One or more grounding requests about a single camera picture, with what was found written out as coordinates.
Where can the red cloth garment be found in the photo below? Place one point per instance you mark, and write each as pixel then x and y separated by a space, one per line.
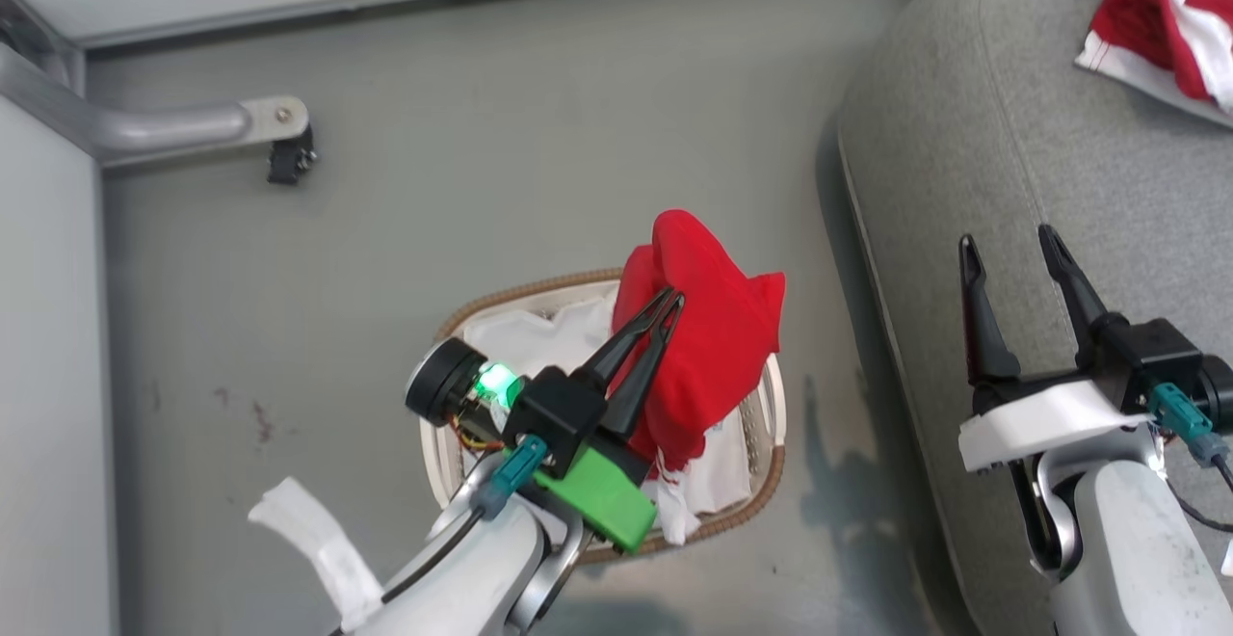
pixel 713 328

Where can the black caster wheel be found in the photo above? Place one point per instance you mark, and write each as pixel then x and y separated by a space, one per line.
pixel 289 159

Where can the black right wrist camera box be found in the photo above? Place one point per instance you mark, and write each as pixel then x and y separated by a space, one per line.
pixel 1156 352

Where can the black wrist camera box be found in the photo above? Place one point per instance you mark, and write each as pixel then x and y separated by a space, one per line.
pixel 554 414
pixel 1156 352

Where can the wicker laundry basket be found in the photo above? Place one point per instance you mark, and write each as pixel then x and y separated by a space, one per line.
pixel 747 506

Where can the white fabric basket liner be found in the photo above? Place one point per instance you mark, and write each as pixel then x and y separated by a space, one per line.
pixel 539 337

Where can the red and white garment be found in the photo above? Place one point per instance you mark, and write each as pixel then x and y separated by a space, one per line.
pixel 1146 10

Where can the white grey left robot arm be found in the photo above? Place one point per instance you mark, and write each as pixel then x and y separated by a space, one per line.
pixel 462 578

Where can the black round left wrist motor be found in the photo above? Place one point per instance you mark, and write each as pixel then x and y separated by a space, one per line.
pixel 443 381

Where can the black round wrist motor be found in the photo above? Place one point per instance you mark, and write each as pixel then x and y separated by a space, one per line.
pixel 443 381
pixel 1219 390

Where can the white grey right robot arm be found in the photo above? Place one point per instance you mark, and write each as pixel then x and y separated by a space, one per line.
pixel 1127 559

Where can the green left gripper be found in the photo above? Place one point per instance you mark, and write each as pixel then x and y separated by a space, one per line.
pixel 607 501

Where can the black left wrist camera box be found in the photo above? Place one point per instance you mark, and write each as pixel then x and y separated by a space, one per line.
pixel 554 414

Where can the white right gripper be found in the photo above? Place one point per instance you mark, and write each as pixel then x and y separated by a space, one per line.
pixel 1040 419

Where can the white tape strip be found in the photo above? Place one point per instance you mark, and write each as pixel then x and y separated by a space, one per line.
pixel 318 544

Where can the grey fabric sofa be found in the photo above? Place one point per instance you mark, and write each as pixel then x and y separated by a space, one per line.
pixel 963 116

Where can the black round right wrist motor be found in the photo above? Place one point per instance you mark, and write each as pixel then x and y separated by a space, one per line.
pixel 1219 390

